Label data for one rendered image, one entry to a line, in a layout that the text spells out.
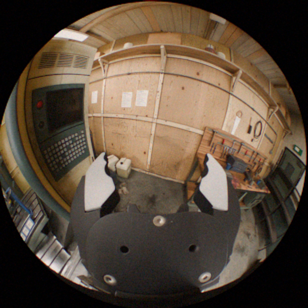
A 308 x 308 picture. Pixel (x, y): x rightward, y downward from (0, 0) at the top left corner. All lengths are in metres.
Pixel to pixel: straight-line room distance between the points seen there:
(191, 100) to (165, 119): 0.55
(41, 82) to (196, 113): 1.82
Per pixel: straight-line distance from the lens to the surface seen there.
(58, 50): 0.92
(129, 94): 1.77
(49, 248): 1.18
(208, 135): 1.59
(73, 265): 0.91
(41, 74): 0.82
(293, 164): 3.69
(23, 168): 0.33
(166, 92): 1.57
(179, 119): 1.54
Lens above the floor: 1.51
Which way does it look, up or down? 32 degrees down
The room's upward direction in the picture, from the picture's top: 9 degrees clockwise
